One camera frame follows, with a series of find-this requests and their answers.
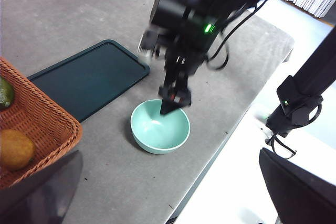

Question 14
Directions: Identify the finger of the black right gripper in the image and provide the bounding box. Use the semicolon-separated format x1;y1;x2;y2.
159;100;185;116

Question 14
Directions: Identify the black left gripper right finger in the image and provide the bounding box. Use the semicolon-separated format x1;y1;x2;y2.
258;147;336;224

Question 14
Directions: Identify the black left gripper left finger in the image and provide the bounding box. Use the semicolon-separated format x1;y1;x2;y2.
0;150;84;224

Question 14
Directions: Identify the teal ceramic bowl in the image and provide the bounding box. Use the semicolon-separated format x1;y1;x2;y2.
130;99;191;155

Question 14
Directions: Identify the orange-yellow kiwi fruit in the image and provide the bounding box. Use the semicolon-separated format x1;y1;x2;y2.
0;129;36;172

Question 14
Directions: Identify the brown wicker basket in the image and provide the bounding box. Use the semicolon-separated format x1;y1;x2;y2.
0;56;83;190

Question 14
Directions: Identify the dark green rectangular tray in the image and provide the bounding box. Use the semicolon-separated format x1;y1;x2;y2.
27;39;151;123

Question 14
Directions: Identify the green avocado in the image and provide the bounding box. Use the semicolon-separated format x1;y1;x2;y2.
0;77;15;111

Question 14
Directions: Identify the grey ribbed panel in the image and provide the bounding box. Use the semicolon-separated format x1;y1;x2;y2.
278;0;336;19

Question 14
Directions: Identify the thin black cable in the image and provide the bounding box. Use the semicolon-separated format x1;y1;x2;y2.
206;0;266;71
265;132;298;159

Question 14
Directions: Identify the pale grey right camera box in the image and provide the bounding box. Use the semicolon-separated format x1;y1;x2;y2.
138;30;161;59

